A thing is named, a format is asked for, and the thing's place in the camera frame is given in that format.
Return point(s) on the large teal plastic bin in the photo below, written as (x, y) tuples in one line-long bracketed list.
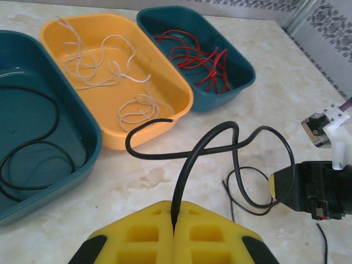
[(41, 170)]

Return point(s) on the yellow plastic bin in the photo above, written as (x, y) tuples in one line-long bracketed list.
[(96, 38)]

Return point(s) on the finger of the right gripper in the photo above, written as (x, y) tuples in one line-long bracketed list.
[(286, 187)]

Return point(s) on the small teal plastic bin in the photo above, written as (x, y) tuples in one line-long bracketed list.
[(236, 66)]

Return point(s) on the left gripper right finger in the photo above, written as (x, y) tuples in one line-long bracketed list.
[(209, 236)]

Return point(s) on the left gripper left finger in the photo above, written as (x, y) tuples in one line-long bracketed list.
[(143, 236)]

